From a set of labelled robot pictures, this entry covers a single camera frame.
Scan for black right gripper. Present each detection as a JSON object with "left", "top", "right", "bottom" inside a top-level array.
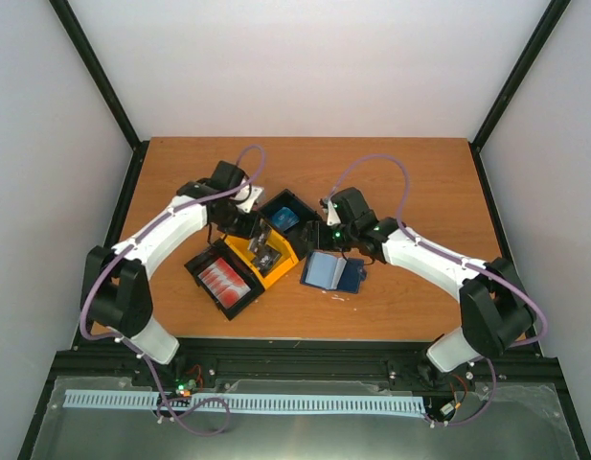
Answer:
[{"left": 296, "top": 221, "right": 356, "bottom": 253}]

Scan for blue card holder wallet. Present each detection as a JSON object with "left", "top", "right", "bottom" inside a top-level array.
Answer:
[{"left": 300, "top": 251, "right": 367, "bottom": 294}]

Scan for black bin with blue cards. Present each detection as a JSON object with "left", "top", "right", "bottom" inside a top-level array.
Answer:
[{"left": 259, "top": 189, "right": 321, "bottom": 260}]

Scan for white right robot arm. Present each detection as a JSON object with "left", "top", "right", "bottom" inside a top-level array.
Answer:
[{"left": 303, "top": 187, "right": 538, "bottom": 380}]

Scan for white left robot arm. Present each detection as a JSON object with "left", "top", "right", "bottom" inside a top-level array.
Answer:
[{"left": 79, "top": 161, "right": 264, "bottom": 386}]

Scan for black card in yellow bin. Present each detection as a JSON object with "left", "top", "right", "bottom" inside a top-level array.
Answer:
[{"left": 253, "top": 247, "right": 282, "bottom": 272}]

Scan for blue card stack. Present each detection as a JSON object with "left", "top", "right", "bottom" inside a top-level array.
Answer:
[{"left": 270, "top": 206, "right": 300, "bottom": 233}]

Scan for black bin with red cards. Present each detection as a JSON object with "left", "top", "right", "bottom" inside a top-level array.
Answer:
[{"left": 184, "top": 239, "right": 265, "bottom": 321}]

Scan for red card stack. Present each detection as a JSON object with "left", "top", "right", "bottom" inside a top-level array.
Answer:
[{"left": 199, "top": 258, "right": 251, "bottom": 310}]

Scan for yellow bin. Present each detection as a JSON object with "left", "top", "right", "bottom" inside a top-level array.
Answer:
[{"left": 224, "top": 219, "right": 300, "bottom": 290}]

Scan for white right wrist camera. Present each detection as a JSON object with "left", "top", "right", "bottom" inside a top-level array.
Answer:
[{"left": 320, "top": 197, "right": 341, "bottom": 227}]

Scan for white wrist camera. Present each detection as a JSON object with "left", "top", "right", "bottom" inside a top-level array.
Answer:
[
  {"left": 232, "top": 185, "right": 264, "bottom": 214},
  {"left": 320, "top": 197, "right": 341, "bottom": 227}
]

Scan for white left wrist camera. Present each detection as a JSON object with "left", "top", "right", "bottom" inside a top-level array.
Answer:
[{"left": 232, "top": 185, "right": 264, "bottom": 214}]

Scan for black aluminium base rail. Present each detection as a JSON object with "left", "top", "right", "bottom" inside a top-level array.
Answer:
[{"left": 50, "top": 337, "right": 562, "bottom": 399}]

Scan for metal base plate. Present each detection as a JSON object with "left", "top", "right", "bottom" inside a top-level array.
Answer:
[{"left": 31, "top": 378, "right": 578, "bottom": 459}]

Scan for light blue cable duct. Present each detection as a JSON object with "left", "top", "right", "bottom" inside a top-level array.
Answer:
[{"left": 62, "top": 389, "right": 425, "bottom": 418}]

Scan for black frame post left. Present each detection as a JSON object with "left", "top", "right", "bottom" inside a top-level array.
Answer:
[{"left": 49, "top": 0, "right": 150, "bottom": 152}]

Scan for black frame post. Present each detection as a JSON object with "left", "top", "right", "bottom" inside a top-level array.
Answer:
[
  {"left": 470, "top": 0, "right": 572, "bottom": 150},
  {"left": 49, "top": 0, "right": 150, "bottom": 152}
]

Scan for black frame post right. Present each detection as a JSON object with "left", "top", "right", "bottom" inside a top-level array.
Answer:
[{"left": 470, "top": 0, "right": 572, "bottom": 150}]

